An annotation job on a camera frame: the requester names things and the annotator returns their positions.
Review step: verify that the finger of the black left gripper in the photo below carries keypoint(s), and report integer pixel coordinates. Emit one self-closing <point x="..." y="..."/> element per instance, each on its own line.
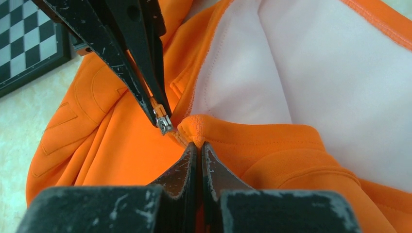
<point x="129" y="43"/>
<point x="79" y="18"/>

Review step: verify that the black white checkerboard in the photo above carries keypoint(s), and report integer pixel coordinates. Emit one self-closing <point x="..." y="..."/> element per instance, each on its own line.
<point x="31" y="44"/>

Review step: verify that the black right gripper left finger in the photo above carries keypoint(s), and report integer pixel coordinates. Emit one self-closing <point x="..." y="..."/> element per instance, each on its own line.
<point x="166" y="205"/>

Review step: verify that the orange fleece jacket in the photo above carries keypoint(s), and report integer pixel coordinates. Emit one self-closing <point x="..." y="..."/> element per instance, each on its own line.
<point x="291" y="94"/>

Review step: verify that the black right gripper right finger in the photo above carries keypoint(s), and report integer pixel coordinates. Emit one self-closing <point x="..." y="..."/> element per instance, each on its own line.
<point x="232" y="206"/>

